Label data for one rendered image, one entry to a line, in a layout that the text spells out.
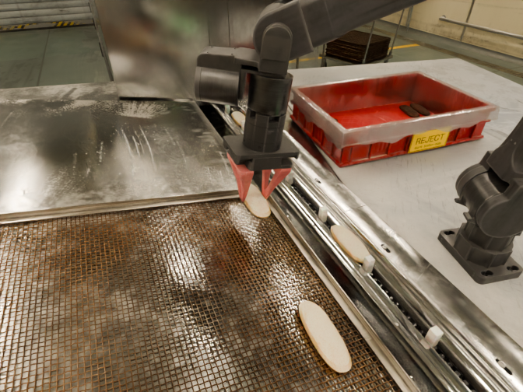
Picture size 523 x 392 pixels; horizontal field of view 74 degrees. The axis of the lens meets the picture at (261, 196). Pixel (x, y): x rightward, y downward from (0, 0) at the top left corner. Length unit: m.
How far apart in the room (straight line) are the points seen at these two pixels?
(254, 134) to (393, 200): 0.42
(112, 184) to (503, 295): 0.69
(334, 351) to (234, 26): 0.90
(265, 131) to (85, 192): 0.33
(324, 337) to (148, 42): 0.85
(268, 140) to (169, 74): 0.63
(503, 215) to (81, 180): 0.69
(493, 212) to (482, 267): 0.13
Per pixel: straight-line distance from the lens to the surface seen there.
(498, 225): 0.63
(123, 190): 0.66
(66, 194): 0.66
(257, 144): 0.49
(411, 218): 0.78
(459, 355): 0.56
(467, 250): 0.70
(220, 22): 1.08
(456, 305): 0.59
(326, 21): 0.44
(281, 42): 0.43
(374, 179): 0.87
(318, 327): 0.45
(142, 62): 1.05
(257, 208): 0.54
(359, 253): 0.61
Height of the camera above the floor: 1.29
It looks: 37 degrees down
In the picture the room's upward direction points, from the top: straight up
